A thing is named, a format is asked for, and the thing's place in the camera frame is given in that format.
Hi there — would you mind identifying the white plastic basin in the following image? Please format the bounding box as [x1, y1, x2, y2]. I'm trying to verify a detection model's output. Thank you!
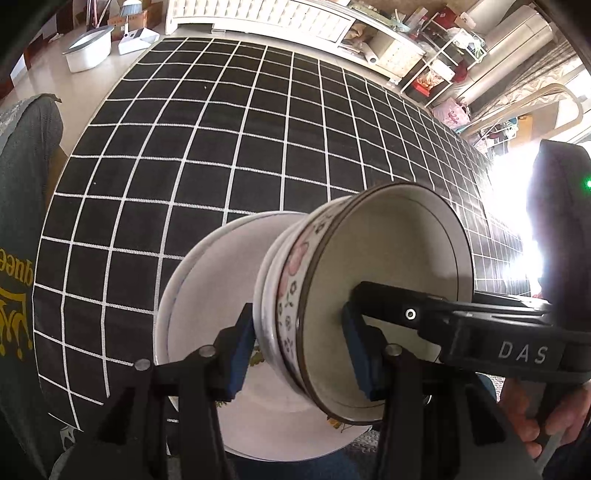
[62, 25, 115, 73]

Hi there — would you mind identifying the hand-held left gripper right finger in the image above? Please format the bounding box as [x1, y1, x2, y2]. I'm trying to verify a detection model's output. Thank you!
[342, 307, 543, 480]

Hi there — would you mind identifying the beige floral bowl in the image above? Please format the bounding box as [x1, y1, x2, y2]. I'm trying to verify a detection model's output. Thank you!
[276, 181, 475, 425]

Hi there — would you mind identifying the black white checkered tablecloth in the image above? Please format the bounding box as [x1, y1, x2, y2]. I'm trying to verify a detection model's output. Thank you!
[32, 37, 539, 430]

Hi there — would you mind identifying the pink printed bag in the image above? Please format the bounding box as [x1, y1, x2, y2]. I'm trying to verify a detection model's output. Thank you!
[431, 99, 472, 132]

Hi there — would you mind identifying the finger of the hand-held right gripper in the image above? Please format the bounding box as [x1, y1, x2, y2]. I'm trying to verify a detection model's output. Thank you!
[353, 281, 455, 344]
[472, 291, 552, 312]

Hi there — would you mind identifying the white curved chair frame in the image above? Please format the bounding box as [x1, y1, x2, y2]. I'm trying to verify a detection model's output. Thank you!
[457, 84, 583, 141]

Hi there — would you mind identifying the cardboard box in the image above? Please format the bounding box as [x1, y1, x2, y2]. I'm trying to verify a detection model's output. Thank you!
[108, 0, 162, 31]

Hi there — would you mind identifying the small white plate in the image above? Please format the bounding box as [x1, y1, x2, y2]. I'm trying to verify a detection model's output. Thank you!
[164, 215, 315, 416]

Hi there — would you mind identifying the white wire shelf rack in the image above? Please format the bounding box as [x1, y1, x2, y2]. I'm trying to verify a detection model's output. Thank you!
[399, 9, 490, 109]

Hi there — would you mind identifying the person's right hand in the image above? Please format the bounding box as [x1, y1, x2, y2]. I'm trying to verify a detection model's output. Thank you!
[501, 376, 591, 457]

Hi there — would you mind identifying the white standing air conditioner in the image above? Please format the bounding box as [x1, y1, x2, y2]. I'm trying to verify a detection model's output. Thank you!
[455, 4, 555, 107]

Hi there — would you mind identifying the grey cloth yellow print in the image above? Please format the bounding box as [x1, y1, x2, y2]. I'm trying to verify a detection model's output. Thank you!
[0, 95, 65, 480]

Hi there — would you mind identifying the white desk lamp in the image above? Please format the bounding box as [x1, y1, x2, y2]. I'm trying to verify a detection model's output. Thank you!
[117, 0, 160, 55]

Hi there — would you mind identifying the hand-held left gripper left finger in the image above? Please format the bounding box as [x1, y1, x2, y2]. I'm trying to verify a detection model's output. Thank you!
[65, 302, 257, 480]

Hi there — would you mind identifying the large white printed plate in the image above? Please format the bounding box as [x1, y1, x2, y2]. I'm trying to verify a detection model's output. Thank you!
[154, 211, 376, 462]

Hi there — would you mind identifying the white tufted TV cabinet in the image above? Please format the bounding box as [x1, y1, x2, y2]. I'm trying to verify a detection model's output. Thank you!
[164, 0, 428, 84]

